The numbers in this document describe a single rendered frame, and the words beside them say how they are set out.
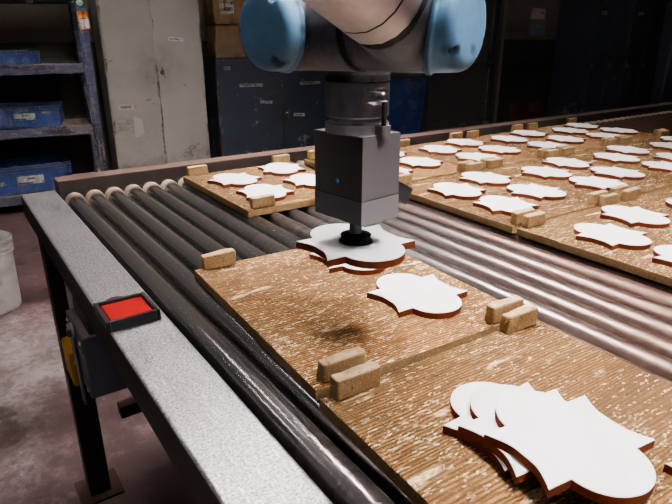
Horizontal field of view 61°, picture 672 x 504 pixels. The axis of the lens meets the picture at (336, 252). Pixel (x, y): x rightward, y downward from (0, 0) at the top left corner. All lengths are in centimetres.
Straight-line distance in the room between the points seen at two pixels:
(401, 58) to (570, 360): 43
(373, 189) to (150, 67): 453
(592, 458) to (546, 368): 19
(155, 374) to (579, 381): 50
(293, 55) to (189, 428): 39
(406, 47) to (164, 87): 473
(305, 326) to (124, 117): 445
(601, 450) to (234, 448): 34
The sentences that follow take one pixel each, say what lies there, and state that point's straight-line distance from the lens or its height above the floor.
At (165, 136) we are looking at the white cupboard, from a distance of 521.
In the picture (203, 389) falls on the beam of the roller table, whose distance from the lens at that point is 71.
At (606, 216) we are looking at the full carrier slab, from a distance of 135.
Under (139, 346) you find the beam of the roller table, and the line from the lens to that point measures 82.
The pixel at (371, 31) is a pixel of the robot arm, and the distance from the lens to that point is 45.
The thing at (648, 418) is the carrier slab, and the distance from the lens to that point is 69.
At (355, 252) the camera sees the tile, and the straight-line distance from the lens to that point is 68.
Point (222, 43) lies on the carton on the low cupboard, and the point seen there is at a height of 124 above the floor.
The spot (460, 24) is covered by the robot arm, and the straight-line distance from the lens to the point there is 48.
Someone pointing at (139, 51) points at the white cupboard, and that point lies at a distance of 512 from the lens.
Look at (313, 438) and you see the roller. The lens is 61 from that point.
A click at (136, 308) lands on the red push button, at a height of 93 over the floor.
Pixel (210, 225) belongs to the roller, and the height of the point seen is 92.
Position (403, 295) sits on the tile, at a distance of 85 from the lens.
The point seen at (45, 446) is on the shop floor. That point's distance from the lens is 227.
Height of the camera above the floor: 131
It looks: 21 degrees down
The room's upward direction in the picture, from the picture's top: straight up
